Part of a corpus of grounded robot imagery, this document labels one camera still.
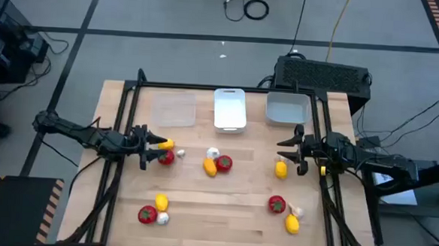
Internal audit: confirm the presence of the black equipment cart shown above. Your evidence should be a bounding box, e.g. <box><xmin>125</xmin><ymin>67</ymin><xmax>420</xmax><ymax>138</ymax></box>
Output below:
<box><xmin>0</xmin><ymin>0</ymin><xmax>53</xmax><ymax>87</ymax></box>

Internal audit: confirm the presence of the black cable bundle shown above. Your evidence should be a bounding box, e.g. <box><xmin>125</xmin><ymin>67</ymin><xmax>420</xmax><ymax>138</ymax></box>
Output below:
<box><xmin>62</xmin><ymin>167</ymin><xmax>122</xmax><ymax>246</ymax></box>
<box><xmin>316</xmin><ymin>177</ymin><xmax>386</xmax><ymax>246</ymax></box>

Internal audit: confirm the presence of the yellow hanging cable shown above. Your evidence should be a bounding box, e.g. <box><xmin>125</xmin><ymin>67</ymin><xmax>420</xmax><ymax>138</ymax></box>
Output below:
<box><xmin>324</xmin><ymin>0</ymin><xmax>353</xmax><ymax>64</ymax></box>

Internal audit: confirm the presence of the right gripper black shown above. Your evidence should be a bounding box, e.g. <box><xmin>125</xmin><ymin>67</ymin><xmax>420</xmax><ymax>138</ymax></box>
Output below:
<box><xmin>275</xmin><ymin>123</ymin><xmax>320</xmax><ymax>178</ymax></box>

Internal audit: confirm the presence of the yellow lemon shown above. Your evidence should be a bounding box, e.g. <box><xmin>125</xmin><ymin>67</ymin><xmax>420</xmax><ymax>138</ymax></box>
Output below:
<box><xmin>154</xmin><ymin>193</ymin><xmax>170</xmax><ymax>213</ymax></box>
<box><xmin>157</xmin><ymin>137</ymin><xmax>176</xmax><ymax>151</ymax></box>
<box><xmin>283</xmin><ymin>213</ymin><xmax>301</xmax><ymax>235</ymax></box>
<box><xmin>274</xmin><ymin>160</ymin><xmax>289</xmax><ymax>180</ymax></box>

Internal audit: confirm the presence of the black aluminium table frame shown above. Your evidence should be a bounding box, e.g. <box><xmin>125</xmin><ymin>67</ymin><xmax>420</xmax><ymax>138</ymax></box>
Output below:
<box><xmin>62</xmin><ymin>64</ymin><xmax>392</xmax><ymax>246</ymax></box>

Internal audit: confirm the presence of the white plastic basket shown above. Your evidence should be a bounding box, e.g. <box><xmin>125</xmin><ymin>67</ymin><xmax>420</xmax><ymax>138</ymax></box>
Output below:
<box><xmin>210</xmin><ymin>87</ymin><xmax>250</xmax><ymax>135</ymax></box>

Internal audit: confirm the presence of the red tomato with green calyx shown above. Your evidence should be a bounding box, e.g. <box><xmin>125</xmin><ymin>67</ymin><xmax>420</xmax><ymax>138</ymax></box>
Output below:
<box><xmin>268</xmin><ymin>194</ymin><xmax>287</xmax><ymax>214</ymax></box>
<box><xmin>157</xmin><ymin>149</ymin><xmax>176</xmax><ymax>166</ymax></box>
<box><xmin>215</xmin><ymin>154</ymin><xmax>235</xmax><ymax>174</ymax></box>
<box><xmin>137</xmin><ymin>204</ymin><xmax>159</xmax><ymax>225</ymax></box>

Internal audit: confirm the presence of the black loose floor cable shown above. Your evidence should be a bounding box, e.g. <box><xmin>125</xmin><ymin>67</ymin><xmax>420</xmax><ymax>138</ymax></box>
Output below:
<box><xmin>222</xmin><ymin>0</ymin><xmax>250</xmax><ymax>23</ymax></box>

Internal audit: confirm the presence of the grey plastic basket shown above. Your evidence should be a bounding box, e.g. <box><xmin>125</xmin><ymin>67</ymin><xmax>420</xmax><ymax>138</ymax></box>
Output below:
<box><xmin>264</xmin><ymin>91</ymin><xmax>313</xmax><ymax>129</ymax></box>

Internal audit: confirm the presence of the black metal stand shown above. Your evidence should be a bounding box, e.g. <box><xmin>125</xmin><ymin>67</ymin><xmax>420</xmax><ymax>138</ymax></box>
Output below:
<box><xmin>356</xmin><ymin>152</ymin><xmax>439</xmax><ymax>226</ymax></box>

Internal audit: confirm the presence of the black computer case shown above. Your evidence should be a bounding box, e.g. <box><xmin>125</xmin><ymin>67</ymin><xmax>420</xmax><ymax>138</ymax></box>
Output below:
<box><xmin>271</xmin><ymin>54</ymin><xmax>374</xmax><ymax>117</ymax></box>

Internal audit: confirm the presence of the clear plastic container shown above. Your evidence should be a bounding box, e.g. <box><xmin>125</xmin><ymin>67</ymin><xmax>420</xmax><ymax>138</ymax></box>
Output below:
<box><xmin>150</xmin><ymin>90</ymin><xmax>198</xmax><ymax>130</ymax></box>

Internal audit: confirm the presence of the orange-yellow lemon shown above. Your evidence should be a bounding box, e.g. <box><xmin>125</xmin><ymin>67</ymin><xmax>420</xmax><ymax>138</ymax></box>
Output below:
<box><xmin>201</xmin><ymin>157</ymin><xmax>219</xmax><ymax>178</ymax></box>

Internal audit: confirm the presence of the black hanging cable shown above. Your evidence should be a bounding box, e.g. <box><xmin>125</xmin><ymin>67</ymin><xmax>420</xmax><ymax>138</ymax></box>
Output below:
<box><xmin>286</xmin><ymin>0</ymin><xmax>309</xmax><ymax>56</ymax></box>

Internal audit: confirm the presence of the black power adapter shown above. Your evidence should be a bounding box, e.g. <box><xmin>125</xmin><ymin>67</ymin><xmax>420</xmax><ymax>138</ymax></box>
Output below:
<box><xmin>355</xmin><ymin>134</ymin><xmax>381</xmax><ymax>151</ymax></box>

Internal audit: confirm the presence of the black coiled cable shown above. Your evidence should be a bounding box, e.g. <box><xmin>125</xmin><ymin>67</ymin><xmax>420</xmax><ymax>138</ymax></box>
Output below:
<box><xmin>242</xmin><ymin>0</ymin><xmax>271</xmax><ymax>22</ymax></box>

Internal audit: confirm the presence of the white paper sheet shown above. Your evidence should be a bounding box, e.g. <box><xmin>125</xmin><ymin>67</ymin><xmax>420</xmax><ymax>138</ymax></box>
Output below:
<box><xmin>369</xmin><ymin>171</ymin><xmax>420</xmax><ymax>206</ymax></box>

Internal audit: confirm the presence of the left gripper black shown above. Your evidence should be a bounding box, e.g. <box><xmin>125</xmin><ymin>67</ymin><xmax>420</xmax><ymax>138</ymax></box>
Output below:
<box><xmin>129</xmin><ymin>123</ymin><xmax>170</xmax><ymax>173</ymax></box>

